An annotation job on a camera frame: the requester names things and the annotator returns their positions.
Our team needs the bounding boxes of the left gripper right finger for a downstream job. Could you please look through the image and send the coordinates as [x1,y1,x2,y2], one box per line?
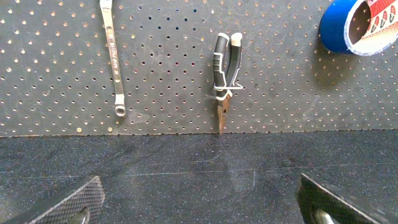
[296,172,398,224]

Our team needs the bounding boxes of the wrench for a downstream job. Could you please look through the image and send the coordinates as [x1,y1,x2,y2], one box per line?
[99,0,127,118]

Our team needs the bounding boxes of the metal loop hook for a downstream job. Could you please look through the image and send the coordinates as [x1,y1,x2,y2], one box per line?
[213,81,244,92]

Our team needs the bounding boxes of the black and white pliers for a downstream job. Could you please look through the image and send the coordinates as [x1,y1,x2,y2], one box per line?
[212,32,244,136]

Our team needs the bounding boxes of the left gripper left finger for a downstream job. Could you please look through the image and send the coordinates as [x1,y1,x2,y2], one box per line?
[0,175,106,224]

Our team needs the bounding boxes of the black pegboard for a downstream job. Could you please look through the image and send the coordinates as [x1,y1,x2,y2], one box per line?
[0,0,398,138]

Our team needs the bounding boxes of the roll of blue tape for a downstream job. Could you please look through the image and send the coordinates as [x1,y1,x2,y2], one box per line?
[318,0,398,57]

